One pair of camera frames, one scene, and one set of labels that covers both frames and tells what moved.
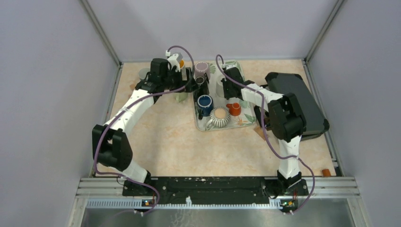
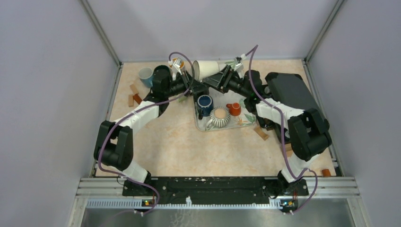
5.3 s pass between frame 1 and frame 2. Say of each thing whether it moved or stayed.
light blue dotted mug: stayed
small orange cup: stayed
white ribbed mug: moved
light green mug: stayed
